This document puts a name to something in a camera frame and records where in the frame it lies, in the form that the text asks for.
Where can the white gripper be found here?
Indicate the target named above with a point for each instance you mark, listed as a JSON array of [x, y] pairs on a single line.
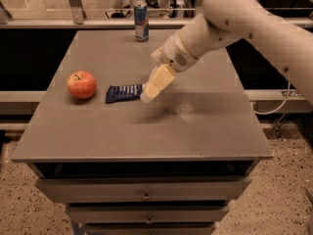
[[171, 55]]

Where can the blue rxbar blueberry wrapper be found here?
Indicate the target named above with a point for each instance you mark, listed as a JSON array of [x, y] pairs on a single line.
[[122, 93]]

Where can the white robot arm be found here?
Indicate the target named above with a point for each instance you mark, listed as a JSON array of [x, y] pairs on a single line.
[[286, 46]]

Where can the red apple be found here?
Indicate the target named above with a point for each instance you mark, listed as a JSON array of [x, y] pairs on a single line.
[[81, 84]]

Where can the blue silver energy drink can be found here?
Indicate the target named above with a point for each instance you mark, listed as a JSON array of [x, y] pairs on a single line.
[[141, 20]]

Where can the metal window railing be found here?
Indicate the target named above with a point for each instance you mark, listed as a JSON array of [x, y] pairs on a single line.
[[101, 13]]

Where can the grey drawer cabinet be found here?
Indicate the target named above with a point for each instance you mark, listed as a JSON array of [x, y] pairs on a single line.
[[202, 125]]

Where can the top grey drawer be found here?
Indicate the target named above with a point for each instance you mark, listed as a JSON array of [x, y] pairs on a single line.
[[137, 190]]

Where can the grey drawer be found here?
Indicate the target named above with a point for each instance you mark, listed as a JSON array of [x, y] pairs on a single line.
[[152, 229], [147, 214], [137, 190]]

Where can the middle grey drawer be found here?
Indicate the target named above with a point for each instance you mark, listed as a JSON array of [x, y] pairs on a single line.
[[147, 214]]

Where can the bottom grey drawer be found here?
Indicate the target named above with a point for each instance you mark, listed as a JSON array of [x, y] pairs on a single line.
[[152, 229]]

